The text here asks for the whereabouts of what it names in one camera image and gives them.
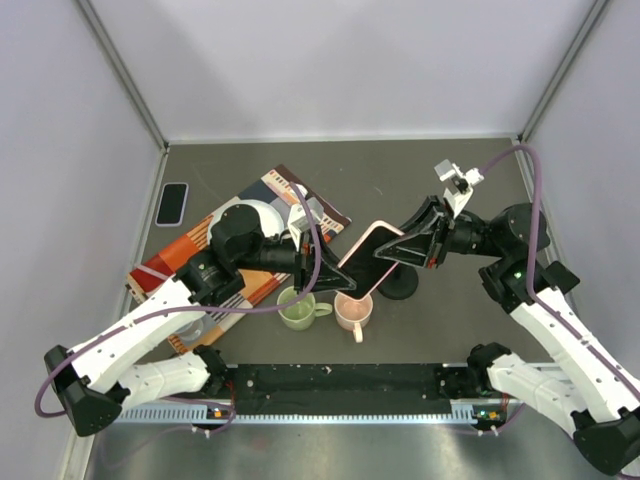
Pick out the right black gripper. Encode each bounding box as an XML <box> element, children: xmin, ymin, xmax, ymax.
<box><xmin>373</xmin><ymin>196</ymin><xmax>506</xmax><ymax>270</ymax></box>

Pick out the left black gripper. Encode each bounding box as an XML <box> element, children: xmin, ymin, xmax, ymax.
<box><xmin>236</xmin><ymin>225</ymin><xmax>357</xmax><ymax>296</ymax></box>

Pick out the pink case smartphone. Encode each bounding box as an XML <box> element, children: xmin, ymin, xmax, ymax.
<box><xmin>338</xmin><ymin>220</ymin><xmax>403</xmax><ymax>300</ymax></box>

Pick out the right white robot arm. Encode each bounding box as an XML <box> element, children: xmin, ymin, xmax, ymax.
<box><xmin>375</xmin><ymin>196</ymin><xmax>639</xmax><ymax>478</ymax></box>

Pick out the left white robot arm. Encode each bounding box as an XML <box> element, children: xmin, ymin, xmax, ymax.
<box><xmin>44</xmin><ymin>204</ymin><xmax>356</xmax><ymax>437</ymax></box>

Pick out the black round-base phone stand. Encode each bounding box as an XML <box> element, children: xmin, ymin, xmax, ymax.
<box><xmin>377</xmin><ymin>264</ymin><xmax>419</xmax><ymax>301</ymax></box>

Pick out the black folding phone stand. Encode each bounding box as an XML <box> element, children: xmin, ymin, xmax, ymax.
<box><xmin>544</xmin><ymin>260</ymin><xmax>580</xmax><ymax>295</ymax></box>

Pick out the pink ceramic mug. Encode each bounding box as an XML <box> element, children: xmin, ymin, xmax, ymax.
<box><xmin>334</xmin><ymin>293</ymin><xmax>373</xmax><ymax>344</ymax></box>

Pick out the green ceramic mug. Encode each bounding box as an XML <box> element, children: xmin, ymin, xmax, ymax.
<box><xmin>279</xmin><ymin>293</ymin><xmax>333</xmax><ymax>331</ymax></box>

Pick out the white plate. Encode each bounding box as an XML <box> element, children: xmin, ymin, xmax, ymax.
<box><xmin>207</xmin><ymin>198</ymin><xmax>285</xmax><ymax>241</ymax></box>

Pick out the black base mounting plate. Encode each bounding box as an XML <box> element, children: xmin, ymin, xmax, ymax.
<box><xmin>169</xmin><ymin>362</ymin><xmax>506</xmax><ymax>416</ymax></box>

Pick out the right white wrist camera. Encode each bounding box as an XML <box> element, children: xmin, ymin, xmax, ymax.
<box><xmin>434</xmin><ymin>160</ymin><xmax>484</xmax><ymax>217</ymax></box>

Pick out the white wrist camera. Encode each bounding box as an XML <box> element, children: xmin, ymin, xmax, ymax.
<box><xmin>434</xmin><ymin>160</ymin><xmax>484</xmax><ymax>217</ymax></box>
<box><xmin>287</xmin><ymin>197</ymin><xmax>324</xmax><ymax>248</ymax></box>

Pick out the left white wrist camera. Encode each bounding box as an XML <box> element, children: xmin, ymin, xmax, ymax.
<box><xmin>287</xmin><ymin>197</ymin><xmax>324</xmax><ymax>248</ymax></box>

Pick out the grey slotted cable duct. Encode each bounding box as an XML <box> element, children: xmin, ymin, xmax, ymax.
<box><xmin>115</xmin><ymin>401</ymin><xmax>508</xmax><ymax>426</ymax></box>

